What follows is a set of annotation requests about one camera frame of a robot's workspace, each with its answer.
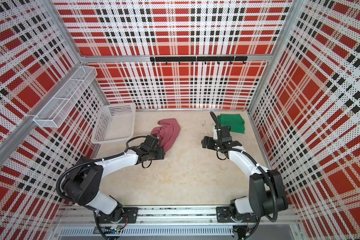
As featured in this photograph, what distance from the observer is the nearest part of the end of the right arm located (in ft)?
2.09

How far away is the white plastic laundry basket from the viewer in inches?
40.6

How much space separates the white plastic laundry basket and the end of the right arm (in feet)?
1.64
